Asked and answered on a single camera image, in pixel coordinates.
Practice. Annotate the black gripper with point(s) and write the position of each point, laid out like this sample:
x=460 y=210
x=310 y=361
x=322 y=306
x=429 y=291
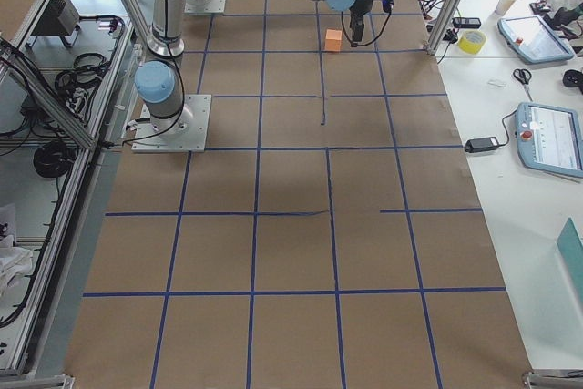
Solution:
x=363 y=4

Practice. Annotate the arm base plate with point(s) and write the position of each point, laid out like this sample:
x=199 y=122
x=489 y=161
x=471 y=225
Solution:
x=204 y=7
x=189 y=134

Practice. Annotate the yellow tape roll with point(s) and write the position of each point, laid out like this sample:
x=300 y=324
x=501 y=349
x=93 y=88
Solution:
x=472 y=41

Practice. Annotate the black remote device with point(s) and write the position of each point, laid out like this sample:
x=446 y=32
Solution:
x=466 y=22

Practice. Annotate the white paper cup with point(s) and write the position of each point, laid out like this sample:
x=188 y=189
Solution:
x=503 y=6

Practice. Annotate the green plastic sheet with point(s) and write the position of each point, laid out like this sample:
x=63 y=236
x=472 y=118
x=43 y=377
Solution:
x=570 y=247

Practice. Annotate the teach pendant near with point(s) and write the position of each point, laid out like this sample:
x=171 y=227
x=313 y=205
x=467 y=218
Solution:
x=549 y=139

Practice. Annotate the black power adapter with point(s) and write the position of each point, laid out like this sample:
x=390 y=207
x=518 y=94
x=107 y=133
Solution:
x=479 y=145

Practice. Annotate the teach pendant far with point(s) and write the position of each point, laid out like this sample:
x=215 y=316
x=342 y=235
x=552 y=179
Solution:
x=533 y=40

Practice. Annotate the aluminium frame post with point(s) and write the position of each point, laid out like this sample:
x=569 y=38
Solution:
x=451 y=2

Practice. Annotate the grey control box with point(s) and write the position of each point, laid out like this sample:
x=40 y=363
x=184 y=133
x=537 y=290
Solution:
x=60 y=19

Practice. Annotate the teach pendant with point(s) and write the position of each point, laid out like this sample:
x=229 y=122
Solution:
x=533 y=40
x=549 y=139

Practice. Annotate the black scissors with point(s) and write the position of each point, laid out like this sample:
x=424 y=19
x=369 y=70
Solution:
x=523 y=76

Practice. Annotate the orange foam block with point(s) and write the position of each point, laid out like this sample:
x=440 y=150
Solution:
x=333 y=40

